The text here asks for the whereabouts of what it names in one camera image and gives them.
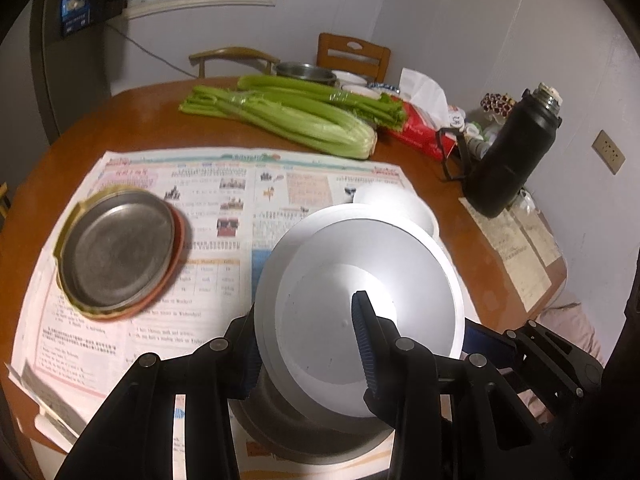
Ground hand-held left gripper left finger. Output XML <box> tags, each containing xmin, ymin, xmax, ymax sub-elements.
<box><xmin>55</xmin><ymin>312</ymin><xmax>263</xmax><ymax>480</ymax></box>

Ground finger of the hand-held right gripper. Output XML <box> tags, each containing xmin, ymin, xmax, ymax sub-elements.
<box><xmin>462</xmin><ymin>320</ymin><xmax>604</xmax><ymax>402</ymax></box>

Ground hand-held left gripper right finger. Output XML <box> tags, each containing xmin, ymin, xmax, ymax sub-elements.
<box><xmin>350</xmin><ymin>290</ymin><xmax>556</xmax><ymax>480</ymax></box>

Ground red bowl white inside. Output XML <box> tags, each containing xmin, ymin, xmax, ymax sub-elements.
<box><xmin>254</xmin><ymin>204</ymin><xmax>466</xmax><ymax>418</ymax></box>
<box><xmin>352</xmin><ymin>183</ymin><xmax>440</xmax><ymax>239</ymax></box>

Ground stainless steel bowl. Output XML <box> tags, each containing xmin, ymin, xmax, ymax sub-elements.
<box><xmin>227</xmin><ymin>372</ymin><xmax>401</xmax><ymax>465</ymax></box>

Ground grey metal plate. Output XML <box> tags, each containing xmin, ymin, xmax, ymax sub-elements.
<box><xmin>59</xmin><ymin>189</ymin><xmax>176</xmax><ymax>311</ymax></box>

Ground pink cloth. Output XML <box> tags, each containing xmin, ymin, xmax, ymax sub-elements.
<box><xmin>537</xmin><ymin>302</ymin><xmax>607</xmax><ymax>363</ymax></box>

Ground paper sheets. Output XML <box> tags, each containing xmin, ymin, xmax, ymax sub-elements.
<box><xmin>459</xmin><ymin>197</ymin><xmax>569</xmax><ymax>312</ymax></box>

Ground newspaper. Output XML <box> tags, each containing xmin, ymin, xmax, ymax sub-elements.
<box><xmin>7</xmin><ymin>147</ymin><xmax>441</xmax><ymax>480</ymax></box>

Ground black thermos jug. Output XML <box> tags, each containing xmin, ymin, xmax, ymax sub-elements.
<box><xmin>437</xmin><ymin>82</ymin><xmax>564</xmax><ymax>220</ymax></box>

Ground red tissue pack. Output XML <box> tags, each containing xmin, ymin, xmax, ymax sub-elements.
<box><xmin>380</xmin><ymin>67</ymin><xmax>469</xmax><ymax>162</ymax></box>

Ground celery bunch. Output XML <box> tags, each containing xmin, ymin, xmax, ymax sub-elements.
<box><xmin>237</xmin><ymin>75</ymin><xmax>408</xmax><ymax>128</ymax></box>
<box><xmin>179</xmin><ymin>85</ymin><xmax>378</xmax><ymax>161</ymax></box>

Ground small white bowl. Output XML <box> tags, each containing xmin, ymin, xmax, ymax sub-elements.
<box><xmin>332</xmin><ymin>70</ymin><xmax>373</xmax><ymax>89</ymax></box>

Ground patterned ornament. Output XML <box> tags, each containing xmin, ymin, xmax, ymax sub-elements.
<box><xmin>480</xmin><ymin>91</ymin><xmax>517</xmax><ymax>117</ymax></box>

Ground steel pot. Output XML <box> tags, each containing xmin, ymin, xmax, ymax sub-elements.
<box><xmin>274</xmin><ymin>61</ymin><xmax>338</xmax><ymax>87</ymax></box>

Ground curved-back wooden chair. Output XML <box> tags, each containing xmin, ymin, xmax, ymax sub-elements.
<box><xmin>189</xmin><ymin>47</ymin><xmax>281</xmax><ymax>80</ymax></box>

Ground grey refrigerator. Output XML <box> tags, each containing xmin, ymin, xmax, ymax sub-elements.
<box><xmin>29</xmin><ymin>0</ymin><xmax>126</xmax><ymax>147</ymax></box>

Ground blue box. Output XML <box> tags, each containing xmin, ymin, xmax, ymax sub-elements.
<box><xmin>60</xmin><ymin>0</ymin><xmax>97</xmax><ymax>39</ymax></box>

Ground wall outlet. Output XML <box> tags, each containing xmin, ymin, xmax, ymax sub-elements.
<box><xmin>591</xmin><ymin>130</ymin><xmax>626</xmax><ymax>175</ymax></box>

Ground wooden chair with handle hole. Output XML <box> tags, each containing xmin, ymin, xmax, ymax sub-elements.
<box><xmin>316</xmin><ymin>32</ymin><xmax>392</xmax><ymax>84</ymax></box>

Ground wall cable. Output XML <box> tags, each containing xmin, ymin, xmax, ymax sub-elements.
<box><xmin>106</xmin><ymin>24</ymin><xmax>194</xmax><ymax>79</ymax></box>

